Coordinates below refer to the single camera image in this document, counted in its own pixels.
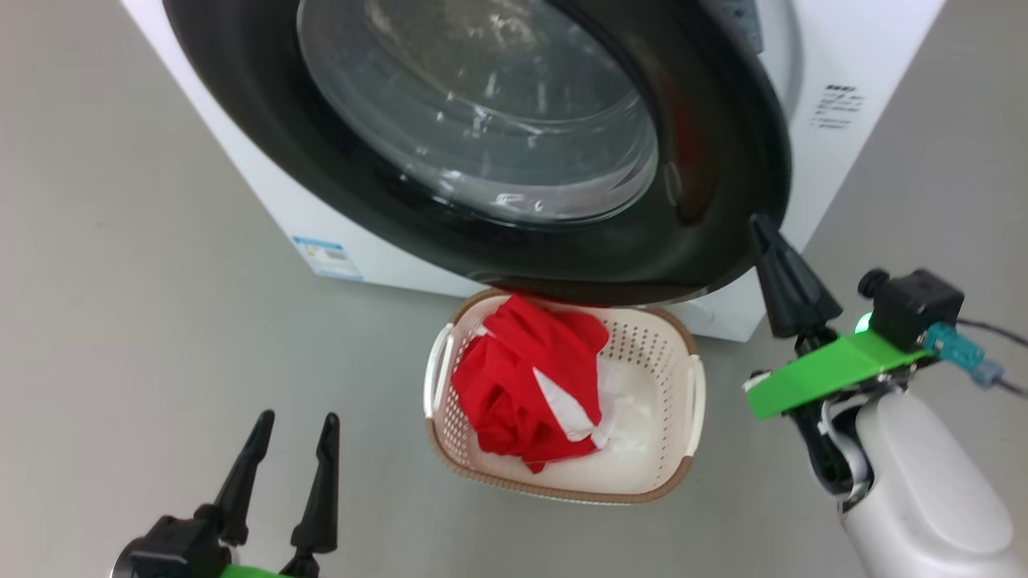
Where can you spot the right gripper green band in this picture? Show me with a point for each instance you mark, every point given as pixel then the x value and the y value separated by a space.
pixel 811 377

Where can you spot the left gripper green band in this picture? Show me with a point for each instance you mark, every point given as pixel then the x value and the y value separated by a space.
pixel 257 573

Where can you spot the washing machine door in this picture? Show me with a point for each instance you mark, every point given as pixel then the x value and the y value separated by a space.
pixel 707 160

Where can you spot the red and white garment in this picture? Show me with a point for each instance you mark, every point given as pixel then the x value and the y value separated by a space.
pixel 514 377

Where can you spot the cream laundry basket brown rim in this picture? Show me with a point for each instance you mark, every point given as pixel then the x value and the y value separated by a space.
pixel 650 377

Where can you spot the white front-load washing machine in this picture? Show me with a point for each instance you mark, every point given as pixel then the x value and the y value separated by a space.
pixel 851 48

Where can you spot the printed warning text label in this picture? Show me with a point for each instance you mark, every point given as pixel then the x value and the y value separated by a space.
pixel 837 104

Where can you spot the blue energy label sticker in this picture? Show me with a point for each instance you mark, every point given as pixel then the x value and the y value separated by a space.
pixel 328 258

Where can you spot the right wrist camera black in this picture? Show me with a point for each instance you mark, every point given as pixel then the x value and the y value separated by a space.
pixel 915 305

